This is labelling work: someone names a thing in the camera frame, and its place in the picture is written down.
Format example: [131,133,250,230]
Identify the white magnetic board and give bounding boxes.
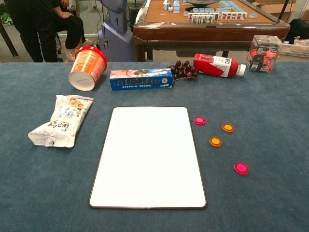
[88,106,208,209]

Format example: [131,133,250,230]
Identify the blue cookie box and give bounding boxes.
[109,68,174,91]

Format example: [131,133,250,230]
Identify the dark red grape bunch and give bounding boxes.
[166,60,199,82]

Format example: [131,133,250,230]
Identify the red juice bottle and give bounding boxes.
[193,53,247,79]

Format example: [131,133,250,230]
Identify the orange instant noodle cup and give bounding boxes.
[68,45,108,92]

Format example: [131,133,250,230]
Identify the blue grey machine base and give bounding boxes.
[98,0,136,62]

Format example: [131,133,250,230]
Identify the white snack bag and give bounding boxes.
[28,94,95,148]

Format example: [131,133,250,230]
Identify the brown mahjong table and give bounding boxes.
[132,0,291,62]

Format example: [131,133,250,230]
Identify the short mahjong tile row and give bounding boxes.
[191,14,215,24]

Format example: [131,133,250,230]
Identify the stacked blue mahjong tiles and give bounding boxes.
[162,0,181,14]

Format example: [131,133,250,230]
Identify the blue backed mahjong tile row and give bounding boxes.
[183,7,215,16]

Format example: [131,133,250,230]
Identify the black swivel stool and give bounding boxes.
[56,31,66,56]

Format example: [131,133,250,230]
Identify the seated person in black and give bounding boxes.
[52,0,92,62]

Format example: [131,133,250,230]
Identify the clear box with red toy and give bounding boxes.
[245,34,283,73]

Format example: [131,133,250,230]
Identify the long mahjong tile row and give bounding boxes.
[187,12,248,21]

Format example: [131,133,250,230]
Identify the blue felt table cover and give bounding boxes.
[0,61,309,232]

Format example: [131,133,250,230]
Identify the standing person in black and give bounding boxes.
[3,0,61,63]

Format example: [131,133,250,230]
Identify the white plastic basket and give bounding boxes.
[277,40,309,58]

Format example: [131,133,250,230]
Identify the dark furniture leg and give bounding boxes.
[0,21,19,58]

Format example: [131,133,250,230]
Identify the black bag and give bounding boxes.
[284,18,309,44]

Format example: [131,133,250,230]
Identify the black pendant cable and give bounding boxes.
[100,0,109,50]

